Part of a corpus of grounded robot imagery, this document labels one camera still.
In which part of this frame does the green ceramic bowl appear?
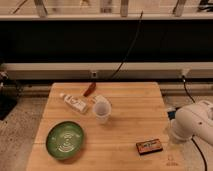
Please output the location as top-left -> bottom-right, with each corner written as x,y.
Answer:
45,121 -> 84,160

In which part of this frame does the black cable on floor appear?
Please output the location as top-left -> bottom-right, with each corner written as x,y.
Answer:
180,75 -> 208,171

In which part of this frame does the white plastic bottle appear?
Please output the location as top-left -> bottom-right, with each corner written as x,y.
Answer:
60,93 -> 88,114

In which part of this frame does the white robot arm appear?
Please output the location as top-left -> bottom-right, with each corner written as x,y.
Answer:
170,100 -> 213,146

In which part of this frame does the red-brown handled tool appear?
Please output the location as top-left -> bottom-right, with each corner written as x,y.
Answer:
83,82 -> 96,97

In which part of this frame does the black orange eraser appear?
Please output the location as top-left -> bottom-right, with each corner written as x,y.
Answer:
136,139 -> 163,155

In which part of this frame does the white wall outlet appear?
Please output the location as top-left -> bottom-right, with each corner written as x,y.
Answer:
92,71 -> 97,78

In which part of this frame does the black equipment at left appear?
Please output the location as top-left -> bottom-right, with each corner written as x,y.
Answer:
0,71 -> 21,121

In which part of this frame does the clear plastic measuring cup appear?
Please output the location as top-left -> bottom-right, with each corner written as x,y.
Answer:
92,95 -> 112,124

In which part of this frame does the blue connector box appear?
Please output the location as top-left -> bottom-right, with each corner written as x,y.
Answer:
167,111 -> 176,120

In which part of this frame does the black cable to wall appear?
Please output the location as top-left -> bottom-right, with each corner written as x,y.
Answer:
105,10 -> 144,82

